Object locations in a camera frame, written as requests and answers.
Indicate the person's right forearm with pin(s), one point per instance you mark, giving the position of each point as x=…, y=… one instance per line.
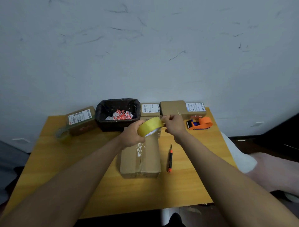
x=229, y=184

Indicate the white shorts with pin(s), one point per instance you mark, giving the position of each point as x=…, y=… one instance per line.
x=240, y=157

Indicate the wide labelled cardboard box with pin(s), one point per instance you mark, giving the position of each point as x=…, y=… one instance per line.
x=174, y=108

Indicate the long taped cardboard box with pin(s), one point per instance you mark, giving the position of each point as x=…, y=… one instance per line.
x=149, y=159

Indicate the yellow tape roll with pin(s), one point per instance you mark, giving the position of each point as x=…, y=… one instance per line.
x=149, y=125

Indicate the person's left forearm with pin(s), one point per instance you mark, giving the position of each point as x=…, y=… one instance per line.
x=70, y=184

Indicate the person's left thumb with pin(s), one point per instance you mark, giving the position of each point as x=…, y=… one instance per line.
x=139, y=123

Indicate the white wall socket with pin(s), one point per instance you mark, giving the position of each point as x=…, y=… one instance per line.
x=21, y=140
x=257, y=124

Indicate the person's bare leg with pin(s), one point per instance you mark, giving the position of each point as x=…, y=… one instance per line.
x=275, y=172

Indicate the orange black utility knife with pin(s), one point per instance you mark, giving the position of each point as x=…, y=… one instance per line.
x=170, y=159

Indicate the black lined waste bin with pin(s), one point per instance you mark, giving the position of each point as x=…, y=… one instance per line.
x=105, y=121

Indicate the clear tape roll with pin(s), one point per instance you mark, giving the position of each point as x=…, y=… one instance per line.
x=64, y=136

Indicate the person's left hand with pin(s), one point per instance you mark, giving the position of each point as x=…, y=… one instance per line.
x=129, y=138

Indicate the person's right hand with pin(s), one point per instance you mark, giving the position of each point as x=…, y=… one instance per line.
x=176, y=127

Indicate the small labelled cardboard box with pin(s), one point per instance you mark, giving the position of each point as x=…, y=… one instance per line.
x=150, y=109

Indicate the tilted labelled cardboard box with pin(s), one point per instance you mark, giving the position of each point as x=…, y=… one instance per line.
x=81, y=121

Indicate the red white paper scraps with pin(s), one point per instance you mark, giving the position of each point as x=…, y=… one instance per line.
x=121, y=115

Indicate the orange tape dispenser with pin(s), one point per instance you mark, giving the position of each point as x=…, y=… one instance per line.
x=203, y=122

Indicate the person's right thumb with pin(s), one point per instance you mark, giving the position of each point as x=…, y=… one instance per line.
x=168, y=131

